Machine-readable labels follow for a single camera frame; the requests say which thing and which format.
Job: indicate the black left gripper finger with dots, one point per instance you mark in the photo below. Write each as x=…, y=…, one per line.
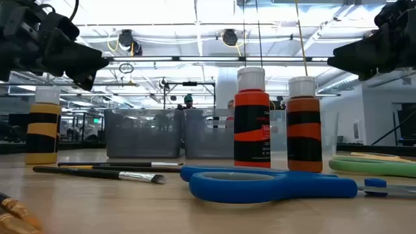
x=74, y=58
x=86, y=82

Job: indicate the yellow paint bottle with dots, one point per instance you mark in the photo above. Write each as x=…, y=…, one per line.
x=42, y=130

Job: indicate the brown-orange paint bottle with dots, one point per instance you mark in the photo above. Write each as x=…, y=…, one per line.
x=304, y=130

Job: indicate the thin black brush silver ferrule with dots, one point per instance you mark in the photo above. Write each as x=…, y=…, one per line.
x=113, y=164

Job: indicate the black brush yellow band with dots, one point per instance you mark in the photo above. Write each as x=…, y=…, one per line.
x=130, y=169

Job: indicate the red-orange paint bottle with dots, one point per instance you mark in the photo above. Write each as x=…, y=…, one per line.
x=252, y=123

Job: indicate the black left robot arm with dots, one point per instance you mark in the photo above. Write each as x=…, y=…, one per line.
x=4, y=58

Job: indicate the black diagonal pole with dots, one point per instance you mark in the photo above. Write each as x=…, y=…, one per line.
x=390, y=131

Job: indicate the black background machine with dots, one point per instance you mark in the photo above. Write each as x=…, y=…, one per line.
x=406, y=123

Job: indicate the clear plastic bin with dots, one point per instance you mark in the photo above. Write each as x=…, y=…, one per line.
x=328, y=136

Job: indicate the grey plastic bin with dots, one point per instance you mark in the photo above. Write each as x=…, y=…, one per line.
x=208, y=143
x=143, y=139

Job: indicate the person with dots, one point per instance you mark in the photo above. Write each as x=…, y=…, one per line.
x=230, y=104
x=188, y=101

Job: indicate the long ceiling light strip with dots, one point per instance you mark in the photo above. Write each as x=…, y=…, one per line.
x=211, y=58

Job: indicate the black background rig frame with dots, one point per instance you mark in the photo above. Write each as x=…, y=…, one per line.
x=190, y=84

